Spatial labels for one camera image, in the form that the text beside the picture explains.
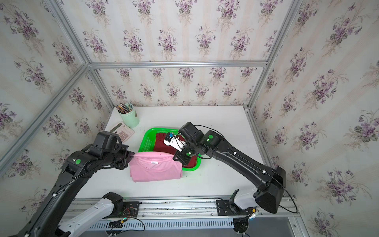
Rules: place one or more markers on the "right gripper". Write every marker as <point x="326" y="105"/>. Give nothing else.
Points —
<point x="179" y="157"/>

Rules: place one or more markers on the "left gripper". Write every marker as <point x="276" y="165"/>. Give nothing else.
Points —
<point x="128" y="154"/>

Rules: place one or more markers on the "pink t-shirt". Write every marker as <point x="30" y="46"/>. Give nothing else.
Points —
<point x="154" y="166"/>

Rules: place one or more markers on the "dark red t-shirt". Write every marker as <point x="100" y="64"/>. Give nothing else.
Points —
<point x="161" y="147"/>

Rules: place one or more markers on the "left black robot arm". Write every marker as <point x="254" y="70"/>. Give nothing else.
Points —
<point x="76" y="171"/>

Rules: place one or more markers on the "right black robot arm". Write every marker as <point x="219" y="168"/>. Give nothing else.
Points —
<point x="269" y="182"/>

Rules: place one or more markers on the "pink calculator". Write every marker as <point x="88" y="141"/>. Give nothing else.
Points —
<point x="123" y="131"/>

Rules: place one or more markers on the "mint green pen cup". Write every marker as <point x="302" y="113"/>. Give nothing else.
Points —
<point x="131" y="119"/>

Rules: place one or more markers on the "coloured pencils bunch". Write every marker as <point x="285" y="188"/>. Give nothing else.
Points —
<point x="124" y="108"/>

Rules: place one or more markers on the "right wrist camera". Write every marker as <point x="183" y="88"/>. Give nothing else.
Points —
<point x="173" y="141"/>

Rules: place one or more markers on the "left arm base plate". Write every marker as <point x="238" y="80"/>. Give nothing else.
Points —
<point x="127" y="209"/>

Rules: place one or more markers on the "aluminium frame rail front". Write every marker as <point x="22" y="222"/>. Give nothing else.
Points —
<point x="182" y="207"/>

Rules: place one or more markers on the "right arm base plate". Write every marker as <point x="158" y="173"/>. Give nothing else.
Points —
<point x="226" y="208"/>

